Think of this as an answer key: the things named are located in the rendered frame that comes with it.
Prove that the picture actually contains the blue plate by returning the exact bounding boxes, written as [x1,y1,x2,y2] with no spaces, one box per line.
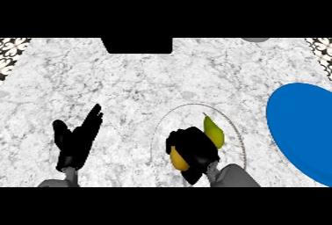
[263,83,332,187]

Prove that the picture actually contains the green pear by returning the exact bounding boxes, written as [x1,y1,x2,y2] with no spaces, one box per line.
[200,112,225,149]

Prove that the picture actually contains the grey round object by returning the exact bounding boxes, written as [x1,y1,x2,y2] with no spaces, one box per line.
[240,38,272,44]

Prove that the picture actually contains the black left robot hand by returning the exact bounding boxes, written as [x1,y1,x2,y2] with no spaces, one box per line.
[51,103,104,173]

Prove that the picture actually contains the white marble round placemat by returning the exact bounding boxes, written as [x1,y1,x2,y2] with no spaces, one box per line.
[150,103,247,188]

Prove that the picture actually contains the yellow lemon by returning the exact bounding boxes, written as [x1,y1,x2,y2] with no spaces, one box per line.
[167,145,191,172]

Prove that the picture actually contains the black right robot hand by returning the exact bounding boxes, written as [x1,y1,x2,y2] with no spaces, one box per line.
[165,126,221,185]

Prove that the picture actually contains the black appliance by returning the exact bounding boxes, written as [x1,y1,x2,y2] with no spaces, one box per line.
[100,38,173,54]

